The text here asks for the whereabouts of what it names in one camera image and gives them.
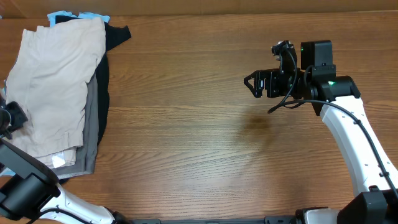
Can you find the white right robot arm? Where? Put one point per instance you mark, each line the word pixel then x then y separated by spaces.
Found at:
pixel 337 100

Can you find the grey shorts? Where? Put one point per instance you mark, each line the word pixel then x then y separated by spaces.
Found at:
pixel 85 155

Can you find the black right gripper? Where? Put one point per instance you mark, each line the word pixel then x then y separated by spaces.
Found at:
pixel 272 76

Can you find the black garment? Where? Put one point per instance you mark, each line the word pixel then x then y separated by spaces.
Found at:
pixel 102 76

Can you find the beige shorts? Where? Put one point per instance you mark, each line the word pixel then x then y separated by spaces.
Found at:
pixel 53 87

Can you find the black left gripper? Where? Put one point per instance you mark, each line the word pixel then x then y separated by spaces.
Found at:
pixel 19 117

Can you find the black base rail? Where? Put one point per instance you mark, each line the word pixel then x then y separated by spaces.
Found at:
pixel 211 221

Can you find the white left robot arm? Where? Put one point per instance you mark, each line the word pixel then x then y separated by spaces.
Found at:
pixel 34 191

